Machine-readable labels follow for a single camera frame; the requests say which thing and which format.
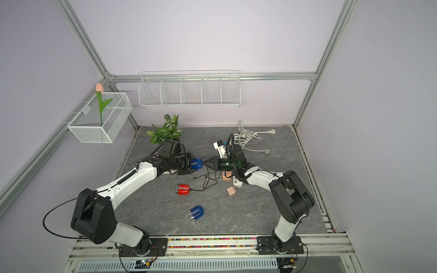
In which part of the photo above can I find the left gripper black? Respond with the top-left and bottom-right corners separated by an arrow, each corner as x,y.
170,152 -> 198,175

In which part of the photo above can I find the black USB cable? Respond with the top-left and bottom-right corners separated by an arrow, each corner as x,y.
189,172 -> 219,192
192,168 -> 236,190

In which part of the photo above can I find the red electric shaver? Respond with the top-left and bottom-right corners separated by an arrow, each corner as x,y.
175,184 -> 190,195

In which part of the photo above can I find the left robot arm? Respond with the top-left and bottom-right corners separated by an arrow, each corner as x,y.
71,140 -> 203,256

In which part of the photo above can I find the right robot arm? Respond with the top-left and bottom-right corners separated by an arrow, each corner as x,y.
211,141 -> 315,254

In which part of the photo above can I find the orange power strip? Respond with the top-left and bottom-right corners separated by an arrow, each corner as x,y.
223,174 -> 232,181

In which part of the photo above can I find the white power strip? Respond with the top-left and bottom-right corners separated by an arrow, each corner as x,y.
233,176 -> 243,188

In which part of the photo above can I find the potted green plant black vase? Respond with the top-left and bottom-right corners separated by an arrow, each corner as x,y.
147,114 -> 184,144

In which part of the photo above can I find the pink charger cube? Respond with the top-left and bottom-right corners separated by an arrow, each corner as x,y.
226,186 -> 238,196

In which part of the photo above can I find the pink artificial tulip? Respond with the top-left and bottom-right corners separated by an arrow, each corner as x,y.
96,83 -> 113,126

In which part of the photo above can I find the white power cord bundle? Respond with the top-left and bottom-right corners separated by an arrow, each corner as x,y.
233,120 -> 277,155

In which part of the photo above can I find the long white wire shelf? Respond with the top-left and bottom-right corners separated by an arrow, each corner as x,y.
138,70 -> 241,108

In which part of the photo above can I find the white wire basket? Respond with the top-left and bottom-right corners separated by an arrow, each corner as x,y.
67,92 -> 133,144

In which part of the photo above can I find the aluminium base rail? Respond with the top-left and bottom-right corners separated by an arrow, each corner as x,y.
68,233 -> 357,262

